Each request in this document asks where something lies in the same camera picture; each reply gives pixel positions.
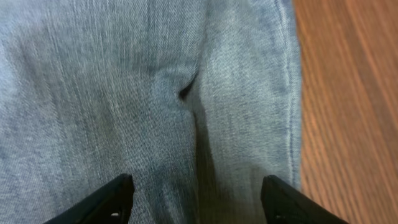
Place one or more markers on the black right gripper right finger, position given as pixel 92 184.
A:
pixel 283 204

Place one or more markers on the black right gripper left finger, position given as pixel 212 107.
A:
pixel 111 204

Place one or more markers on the light blue denim jeans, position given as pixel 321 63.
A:
pixel 197 100

